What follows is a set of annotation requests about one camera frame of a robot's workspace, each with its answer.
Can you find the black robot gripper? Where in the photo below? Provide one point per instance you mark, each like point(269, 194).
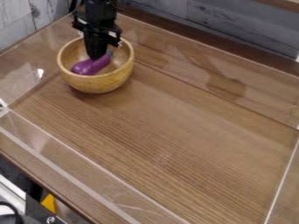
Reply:
point(97, 22)

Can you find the purple toy eggplant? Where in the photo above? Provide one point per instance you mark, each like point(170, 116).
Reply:
point(90, 67)

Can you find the brown wooden bowl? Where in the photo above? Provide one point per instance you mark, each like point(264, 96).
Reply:
point(111, 77)

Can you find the black device with yellow sticker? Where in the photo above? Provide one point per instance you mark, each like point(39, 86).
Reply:
point(37, 214)

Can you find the clear acrylic tray wall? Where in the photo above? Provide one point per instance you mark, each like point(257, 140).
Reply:
point(192, 145)

